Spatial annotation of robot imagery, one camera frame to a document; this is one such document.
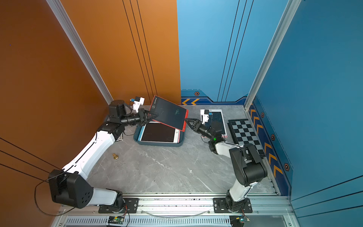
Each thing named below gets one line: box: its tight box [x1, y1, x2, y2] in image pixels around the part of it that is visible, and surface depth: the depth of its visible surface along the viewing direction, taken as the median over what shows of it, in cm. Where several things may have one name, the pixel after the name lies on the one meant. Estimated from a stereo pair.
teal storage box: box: [133, 122, 186, 147], surface depth 98 cm
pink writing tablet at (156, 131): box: [138, 121, 181, 144], surface depth 101 cm
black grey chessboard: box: [227, 118, 267, 158], surface depth 102 cm
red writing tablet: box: [149, 95, 189, 132], surface depth 80 cm
